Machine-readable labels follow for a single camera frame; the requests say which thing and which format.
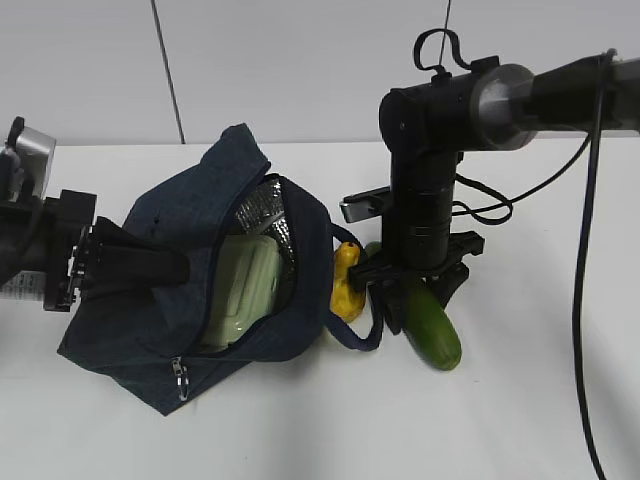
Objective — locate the green cucumber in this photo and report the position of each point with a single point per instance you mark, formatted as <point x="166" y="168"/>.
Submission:
<point x="428" y="328"/>

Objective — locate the green lidded glass container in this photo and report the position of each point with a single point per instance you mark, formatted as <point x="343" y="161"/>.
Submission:
<point x="245" y="288"/>

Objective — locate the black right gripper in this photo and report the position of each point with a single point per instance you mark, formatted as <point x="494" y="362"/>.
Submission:
<point x="390" y="296"/>

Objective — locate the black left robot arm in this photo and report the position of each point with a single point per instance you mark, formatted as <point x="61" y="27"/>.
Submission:
<point x="25" y="230"/>

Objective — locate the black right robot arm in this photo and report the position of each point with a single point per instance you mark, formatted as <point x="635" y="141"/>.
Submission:
<point x="428" y="128"/>

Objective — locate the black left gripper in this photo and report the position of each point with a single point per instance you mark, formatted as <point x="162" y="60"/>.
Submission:
<point x="111" y="260"/>

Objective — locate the yellow pear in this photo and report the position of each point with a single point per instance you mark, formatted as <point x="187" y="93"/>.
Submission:
<point x="346" y="302"/>

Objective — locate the navy blue lunch bag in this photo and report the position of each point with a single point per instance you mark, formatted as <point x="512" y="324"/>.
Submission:
<point x="147" y="338"/>

